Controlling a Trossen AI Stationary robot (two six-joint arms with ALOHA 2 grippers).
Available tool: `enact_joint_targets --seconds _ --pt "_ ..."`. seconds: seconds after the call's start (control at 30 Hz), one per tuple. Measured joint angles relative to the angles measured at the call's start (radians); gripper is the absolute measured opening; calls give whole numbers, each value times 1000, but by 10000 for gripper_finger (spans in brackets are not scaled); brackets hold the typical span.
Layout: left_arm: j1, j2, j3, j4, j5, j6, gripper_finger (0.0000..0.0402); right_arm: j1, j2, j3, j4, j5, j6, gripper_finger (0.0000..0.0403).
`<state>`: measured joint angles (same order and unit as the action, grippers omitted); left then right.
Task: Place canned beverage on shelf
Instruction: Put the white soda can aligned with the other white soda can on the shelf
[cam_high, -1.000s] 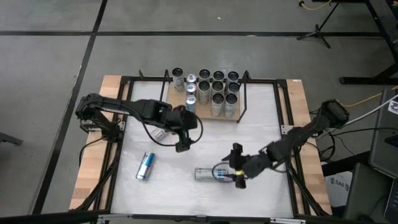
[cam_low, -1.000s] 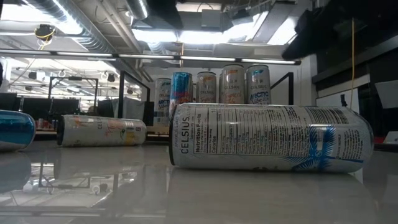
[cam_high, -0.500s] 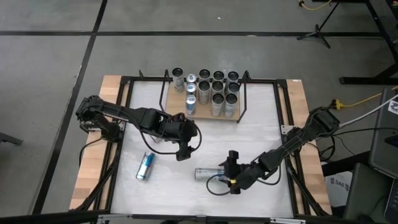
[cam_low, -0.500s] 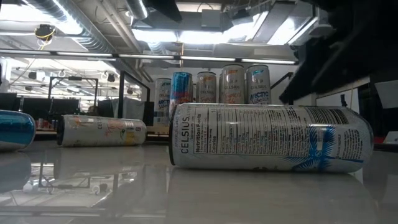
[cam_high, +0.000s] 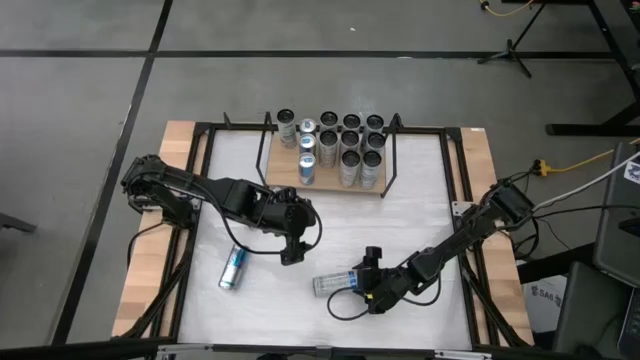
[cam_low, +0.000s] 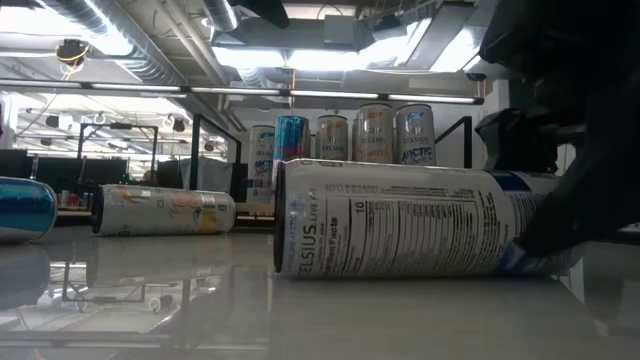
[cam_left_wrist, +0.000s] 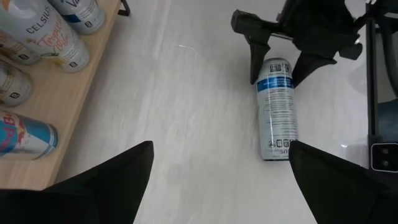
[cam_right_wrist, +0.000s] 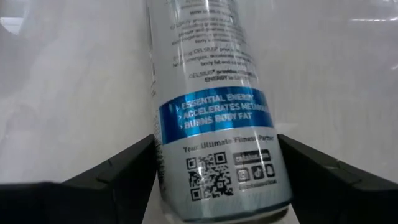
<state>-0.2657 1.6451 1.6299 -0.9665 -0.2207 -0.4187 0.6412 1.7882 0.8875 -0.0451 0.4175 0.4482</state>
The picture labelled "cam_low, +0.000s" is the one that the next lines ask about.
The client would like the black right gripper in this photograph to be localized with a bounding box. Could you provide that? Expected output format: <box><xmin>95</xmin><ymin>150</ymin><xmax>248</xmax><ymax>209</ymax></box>
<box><xmin>474</xmin><ymin>0</ymin><xmax>640</xmax><ymax>175</ymax></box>

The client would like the Celsius Arctic Vibe can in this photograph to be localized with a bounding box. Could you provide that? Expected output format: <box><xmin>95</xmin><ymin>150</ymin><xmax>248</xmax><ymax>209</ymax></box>
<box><xmin>394</xmin><ymin>103</ymin><xmax>437</xmax><ymax>167</ymax></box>

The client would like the small silver blue Red Bull can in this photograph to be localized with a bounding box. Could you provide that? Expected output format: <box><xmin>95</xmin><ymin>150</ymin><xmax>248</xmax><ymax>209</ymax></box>
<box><xmin>273</xmin><ymin>115</ymin><xmax>312</xmax><ymax>162</ymax></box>

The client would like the Celsius can with blue palm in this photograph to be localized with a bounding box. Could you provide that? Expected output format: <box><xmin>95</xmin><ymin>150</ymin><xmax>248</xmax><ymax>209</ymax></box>
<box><xmin>272</xmin><ymin>158</ymin><xmax>585</xmax><ymax>280</ymax></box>

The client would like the white and orange Celsius can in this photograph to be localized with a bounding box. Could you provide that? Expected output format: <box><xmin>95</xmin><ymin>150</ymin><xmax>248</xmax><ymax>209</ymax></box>
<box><xmin>91</xmin><ymin>183</ymin><xmax>236</xmax><ymax>237</ymax></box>
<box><xmin>315</xmin><ymin>114</ymin><xmax>350</xmax><ymax>162</ymax></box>

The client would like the Celsius can with pineapple print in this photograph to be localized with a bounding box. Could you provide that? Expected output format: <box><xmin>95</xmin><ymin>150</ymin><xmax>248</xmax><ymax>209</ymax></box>
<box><xmin>352</xmin><ymin>102</ymin><xmax>396</xmax><ymax>164</ymax></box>

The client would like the silver can with black top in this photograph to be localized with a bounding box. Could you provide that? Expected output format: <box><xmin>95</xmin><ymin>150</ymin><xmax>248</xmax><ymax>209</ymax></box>
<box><xmin>248</xmin><ymin>124</ymin><xmax>277</xmax><ymax>204</ymax></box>

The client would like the grey ceiling box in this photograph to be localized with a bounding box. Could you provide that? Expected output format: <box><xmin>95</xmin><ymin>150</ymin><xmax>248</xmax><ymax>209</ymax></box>
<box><xmin>322</xmin><ymin>13</ymin><xmax>361</xmax><ymax>51</ymax></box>

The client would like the long ceiling light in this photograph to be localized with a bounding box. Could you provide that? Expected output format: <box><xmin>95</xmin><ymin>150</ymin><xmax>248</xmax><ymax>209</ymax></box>
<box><xmin>0</xmin><ymin>78</ymin><xmax>485</xmax><ymax>106</ymax></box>

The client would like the round black ceiling fixture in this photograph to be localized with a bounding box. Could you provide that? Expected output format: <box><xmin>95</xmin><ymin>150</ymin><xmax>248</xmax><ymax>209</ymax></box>
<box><xmin>55</xmin><ymin>38</ymin><xmax>90</xmax><ymax>65</ymax></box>

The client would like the ribbed silver ceiling duct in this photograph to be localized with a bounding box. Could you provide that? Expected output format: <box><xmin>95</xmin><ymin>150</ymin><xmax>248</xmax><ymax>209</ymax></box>
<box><xmin>42</xmin><ymin>0</ymin><xmax>187</xmax><ymax>87</ymax></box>

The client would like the black stand frame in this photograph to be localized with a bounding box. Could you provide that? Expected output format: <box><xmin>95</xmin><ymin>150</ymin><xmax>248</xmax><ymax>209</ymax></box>
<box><xmin>77</xmin><ymin>122</ymin><xmax>160</xmax><ymax>174</ymax></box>

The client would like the wooden shelf with black frame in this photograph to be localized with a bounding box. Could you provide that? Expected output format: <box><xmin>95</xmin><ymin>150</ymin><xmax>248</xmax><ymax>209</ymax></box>
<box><xmin>188</xmin><ymin>112</ymin><xmax>474</xmax><ymax>224</ymax></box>

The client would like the black partition wall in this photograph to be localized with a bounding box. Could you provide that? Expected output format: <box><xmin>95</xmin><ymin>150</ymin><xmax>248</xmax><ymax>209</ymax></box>
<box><xmin>0</xmin><ymin>149</ymin><xmax>130</xmax><ymax>194</ymax></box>

